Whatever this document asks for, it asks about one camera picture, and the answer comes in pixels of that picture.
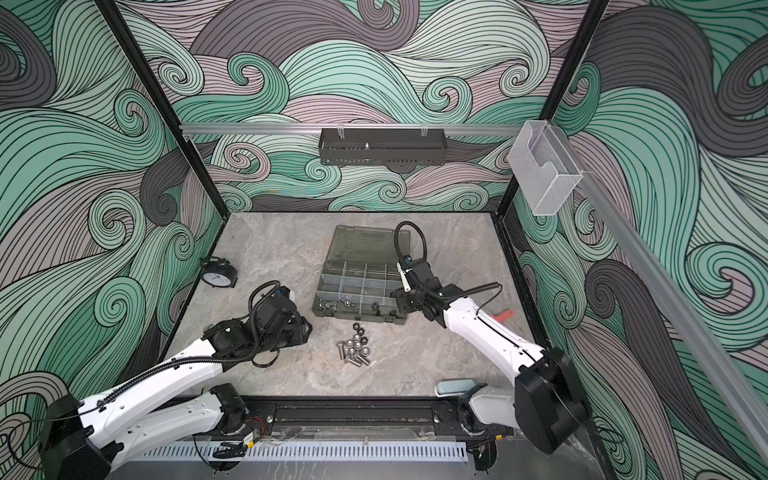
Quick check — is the aluminium rail back wall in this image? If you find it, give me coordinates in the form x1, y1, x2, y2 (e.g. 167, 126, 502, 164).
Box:
179, 122, 523, 137

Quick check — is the black corner frame post left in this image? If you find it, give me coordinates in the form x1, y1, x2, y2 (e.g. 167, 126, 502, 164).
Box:
94, 0, 230, 221

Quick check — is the white slotted cable duct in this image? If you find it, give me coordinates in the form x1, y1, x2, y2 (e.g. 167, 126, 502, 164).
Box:
137, 440, 469, 463

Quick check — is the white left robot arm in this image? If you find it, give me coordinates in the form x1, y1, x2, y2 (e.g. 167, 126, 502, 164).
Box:
38, 281, 313, 479

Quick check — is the aluminium rail right wall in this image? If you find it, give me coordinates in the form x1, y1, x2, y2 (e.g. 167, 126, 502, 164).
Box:
548, 122, 768, 469

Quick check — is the pale blue rectangular case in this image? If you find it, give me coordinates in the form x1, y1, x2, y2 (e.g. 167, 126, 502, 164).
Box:
434, 378, 478, 398

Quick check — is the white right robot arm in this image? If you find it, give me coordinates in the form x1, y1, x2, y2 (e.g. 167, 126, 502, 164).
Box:
394, 257, 589, 454

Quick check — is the black perforated wall tray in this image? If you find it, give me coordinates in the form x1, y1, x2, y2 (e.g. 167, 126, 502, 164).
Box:
318, 129, 448, 170

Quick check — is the smoky clear compartment organizer box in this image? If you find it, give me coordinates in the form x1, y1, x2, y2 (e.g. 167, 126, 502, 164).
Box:
313, 225, 407, 325

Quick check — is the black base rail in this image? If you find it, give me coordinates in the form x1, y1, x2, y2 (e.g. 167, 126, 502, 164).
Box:
244, 395, 514, 438

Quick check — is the black alarm clock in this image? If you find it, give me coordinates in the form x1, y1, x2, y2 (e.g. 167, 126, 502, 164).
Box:
200, 256, 238, 288

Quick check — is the aluminium rail wall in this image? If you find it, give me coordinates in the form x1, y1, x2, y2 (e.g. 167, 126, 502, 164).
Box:
548, 122, 768, 469
179, 122, 523, 137

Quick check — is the pile of screws and nuts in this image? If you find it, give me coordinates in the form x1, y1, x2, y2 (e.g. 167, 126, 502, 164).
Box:
336, 322, 371, 367

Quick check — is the clear acrylic wall holder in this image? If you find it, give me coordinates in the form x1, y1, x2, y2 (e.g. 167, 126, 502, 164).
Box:
507, 120, 583, 217

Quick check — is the black corner frame post right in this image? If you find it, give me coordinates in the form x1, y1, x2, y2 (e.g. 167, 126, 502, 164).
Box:
497, 1, 609, 218

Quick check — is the black corner frame post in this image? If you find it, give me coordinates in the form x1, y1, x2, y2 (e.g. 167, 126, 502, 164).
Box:
94, 0, 230, 221
497, 1, 609, 218

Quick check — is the red plastic scoop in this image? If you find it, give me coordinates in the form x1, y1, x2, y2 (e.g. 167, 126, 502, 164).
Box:
492, 310, 515, 322

